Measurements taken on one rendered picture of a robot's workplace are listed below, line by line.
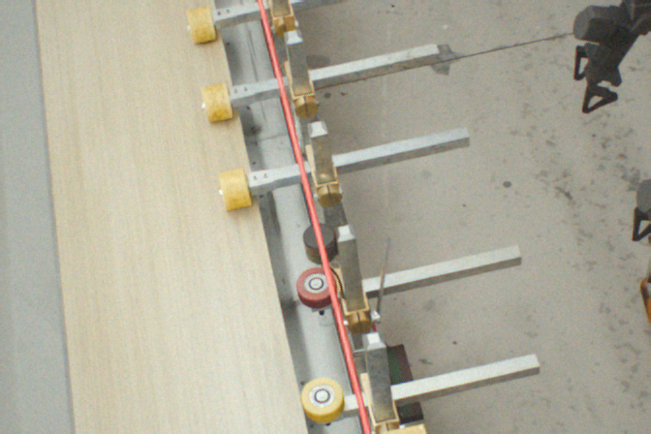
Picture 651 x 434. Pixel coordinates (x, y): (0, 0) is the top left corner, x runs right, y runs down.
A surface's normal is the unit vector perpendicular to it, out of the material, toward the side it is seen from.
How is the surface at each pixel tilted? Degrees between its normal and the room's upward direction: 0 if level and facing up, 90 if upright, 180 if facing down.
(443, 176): 0
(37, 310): 61
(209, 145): 0
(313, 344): 0
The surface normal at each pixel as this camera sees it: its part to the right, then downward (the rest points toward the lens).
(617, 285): -0.10, -0.59
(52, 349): 0.80, -0.48
